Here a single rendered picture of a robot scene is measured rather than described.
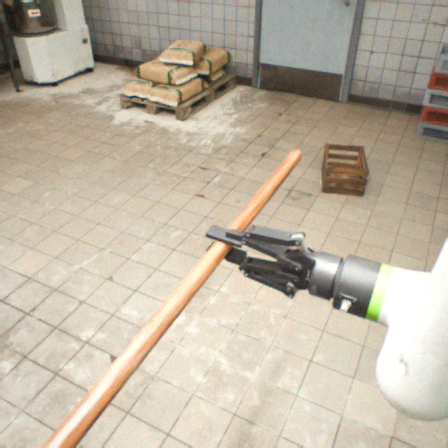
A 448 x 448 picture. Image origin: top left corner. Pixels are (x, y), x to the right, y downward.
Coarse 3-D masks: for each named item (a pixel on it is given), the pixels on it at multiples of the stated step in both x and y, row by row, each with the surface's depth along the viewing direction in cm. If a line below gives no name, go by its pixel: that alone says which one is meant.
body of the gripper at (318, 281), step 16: (288, 256) 70; (304, 256) 68; (320, 256) 68; (336, 256) 68; (288, 272) 72; (304, 272) 70; (320, 272) 66; (336, 272) 66; (304, 288) 72; (320, 288) 67
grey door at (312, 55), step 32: (256, 0) 451; (288, 0) 438; (320, 0) 425; (352, 0) 412; (256, 32) 470; (288, 32) 456; (320, 32) 441; (352, 32) 427; (288, 64) 474; (320, 64) 458; (352, 64) 441; (320, 96) 477
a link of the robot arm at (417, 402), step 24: (432, 288) 45; (432, 312) 45; (408, 336) 49; (432, 336) 45; (384, 360) 53; (408, 360) 49; (432, 360) 46; (384, 384) 53; (408, 384) 49; (432, 384) 48; (408, 408) 51; (432, 408) 49
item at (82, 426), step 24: (288, 168) 97; (264, 192) 88; (240, 216) 81; (216, 264) 72; (192, 288) 66; (168, 312) 62; (144, 336) 58; (120, 360) 55; (96, 384) 52; (120, 384) 53; (96, 408) 50; (72, 432) 47
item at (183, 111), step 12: (216, 84) 473; (228, 84) 498; (120, 96) 446; (132, 96) 445; (204, 96) 447; (216, 96) 477; (156, 108) 437; (168, 108) 426; (180, 108) 419; (192, 108) 448; (180, 120) 427
